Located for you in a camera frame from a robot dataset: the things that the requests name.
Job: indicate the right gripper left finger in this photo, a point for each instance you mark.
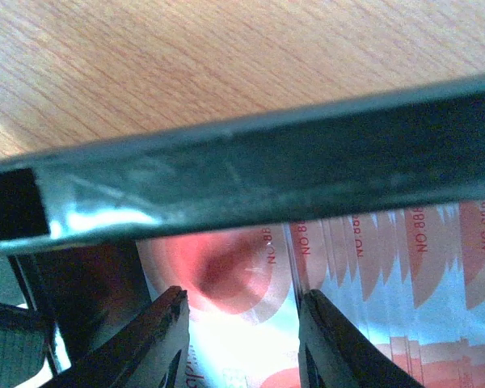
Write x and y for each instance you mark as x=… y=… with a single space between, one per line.
x=151 y=351

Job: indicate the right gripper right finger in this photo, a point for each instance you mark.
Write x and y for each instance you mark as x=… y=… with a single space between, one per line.
x=334 y=353

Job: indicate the red white card stack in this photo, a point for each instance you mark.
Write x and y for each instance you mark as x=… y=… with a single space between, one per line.
x=411 y=280

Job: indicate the black bin with red cards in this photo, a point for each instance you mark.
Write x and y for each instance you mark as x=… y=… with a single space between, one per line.
x=70 y=219

